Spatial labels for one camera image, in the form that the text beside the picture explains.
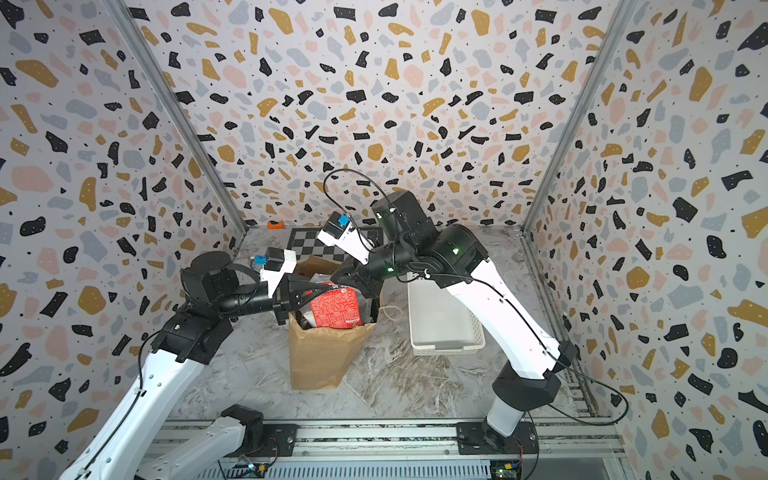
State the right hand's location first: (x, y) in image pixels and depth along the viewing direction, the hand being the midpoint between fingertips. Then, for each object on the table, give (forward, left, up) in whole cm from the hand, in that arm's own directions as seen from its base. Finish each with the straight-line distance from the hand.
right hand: (335, 278), depth 56 cm
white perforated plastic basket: (+13, -23, -41) cm, 48 cm away
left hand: (+1, +3, -4) cm, 5 cm away
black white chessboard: (+43, +26, -37) cm, 62 cm away
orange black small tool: (+55, +43, -39) cm, 80 cm away
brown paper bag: (-5, +7, -25) cm, 27 cm away
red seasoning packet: (0, +1, -10) cm, 10 cm away
